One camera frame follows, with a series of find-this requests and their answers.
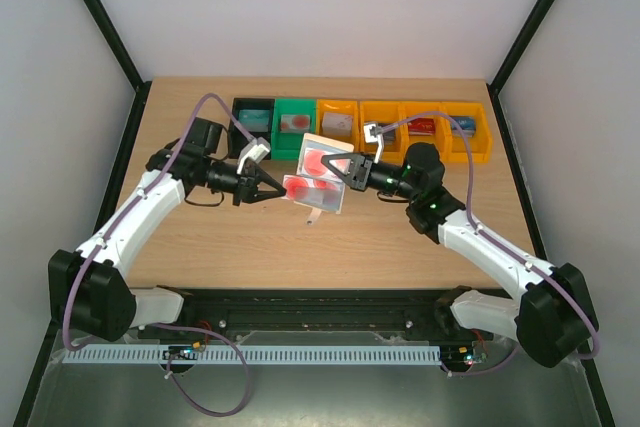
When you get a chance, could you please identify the beige leather card holder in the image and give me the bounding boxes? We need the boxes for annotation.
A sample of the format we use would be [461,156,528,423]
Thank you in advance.
[283,133,354,226]

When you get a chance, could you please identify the white red-dot credit card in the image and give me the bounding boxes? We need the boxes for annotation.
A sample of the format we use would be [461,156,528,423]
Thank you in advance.
[283,175,331,204]

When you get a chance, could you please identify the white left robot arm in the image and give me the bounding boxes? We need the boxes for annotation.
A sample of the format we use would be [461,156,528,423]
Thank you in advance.
[48,118,285,341]

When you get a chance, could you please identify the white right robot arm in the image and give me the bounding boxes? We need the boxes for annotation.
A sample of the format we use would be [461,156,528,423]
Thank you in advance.
[321,143,600,368]

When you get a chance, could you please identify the white card in yellow bin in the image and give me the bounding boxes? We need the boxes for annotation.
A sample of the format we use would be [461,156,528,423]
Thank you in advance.
[321,112,353,137]

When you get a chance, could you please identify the grey cards in bin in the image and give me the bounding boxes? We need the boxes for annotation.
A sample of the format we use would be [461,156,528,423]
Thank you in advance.
[383,128,397,145]

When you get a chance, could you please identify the red white card green bin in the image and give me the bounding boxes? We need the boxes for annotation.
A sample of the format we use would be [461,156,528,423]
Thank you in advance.
[278,114,312,134]

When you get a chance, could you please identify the teal card in black bin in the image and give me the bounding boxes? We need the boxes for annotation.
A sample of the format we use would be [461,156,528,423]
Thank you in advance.
[238,109,271,132]

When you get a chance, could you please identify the red card in bin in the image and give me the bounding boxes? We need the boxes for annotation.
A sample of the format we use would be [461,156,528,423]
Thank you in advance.
[407,117,436,136]

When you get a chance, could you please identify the blue card in bin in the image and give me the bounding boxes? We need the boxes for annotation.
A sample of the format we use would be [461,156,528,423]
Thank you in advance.
[450,116,477,138]

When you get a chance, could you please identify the green storage bin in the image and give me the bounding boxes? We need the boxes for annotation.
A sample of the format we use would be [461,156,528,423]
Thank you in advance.
[271,98,316,160]

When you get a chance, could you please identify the yellow storage bin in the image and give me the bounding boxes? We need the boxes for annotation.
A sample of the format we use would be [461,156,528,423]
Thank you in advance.
[442,102,493,164]
[401,101,452,162]
[315,99,361,151]
[359,100,408,165]

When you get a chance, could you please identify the black storage bin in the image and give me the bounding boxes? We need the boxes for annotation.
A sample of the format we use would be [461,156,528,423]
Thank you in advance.
[229,97,275,159]

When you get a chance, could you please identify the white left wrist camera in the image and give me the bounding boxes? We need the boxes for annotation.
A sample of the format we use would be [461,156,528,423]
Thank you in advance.
[236,137,271,174]

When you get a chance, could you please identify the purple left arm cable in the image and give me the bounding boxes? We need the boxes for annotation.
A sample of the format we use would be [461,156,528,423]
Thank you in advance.
[62,92,259,352]

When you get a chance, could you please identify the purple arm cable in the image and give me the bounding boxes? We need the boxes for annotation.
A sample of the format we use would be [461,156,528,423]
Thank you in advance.
[377,111,601,361]
[62,92,259,352]

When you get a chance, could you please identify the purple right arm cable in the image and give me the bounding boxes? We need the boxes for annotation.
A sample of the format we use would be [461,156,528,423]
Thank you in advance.
[377,111,601,361]

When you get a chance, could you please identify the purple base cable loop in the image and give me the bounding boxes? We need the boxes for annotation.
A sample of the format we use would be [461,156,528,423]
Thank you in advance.
[164,329,251,418]

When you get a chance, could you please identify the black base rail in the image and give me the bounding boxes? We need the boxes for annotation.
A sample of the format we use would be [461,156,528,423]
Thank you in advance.
[140,287,480,345]

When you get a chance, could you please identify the white slotted cable duct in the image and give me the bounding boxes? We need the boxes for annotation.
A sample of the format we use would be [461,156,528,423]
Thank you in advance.
[63,344,441,366]

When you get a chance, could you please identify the black frame post left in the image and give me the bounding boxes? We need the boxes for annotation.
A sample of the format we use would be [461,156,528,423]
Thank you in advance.
[52,0,151,96]

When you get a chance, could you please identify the black frame post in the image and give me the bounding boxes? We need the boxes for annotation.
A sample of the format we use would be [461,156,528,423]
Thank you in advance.
[487,0,587,91]
[52,0,151,96]

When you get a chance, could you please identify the black frame post right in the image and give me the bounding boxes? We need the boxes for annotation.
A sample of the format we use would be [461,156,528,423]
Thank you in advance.
[487,0,587,91]

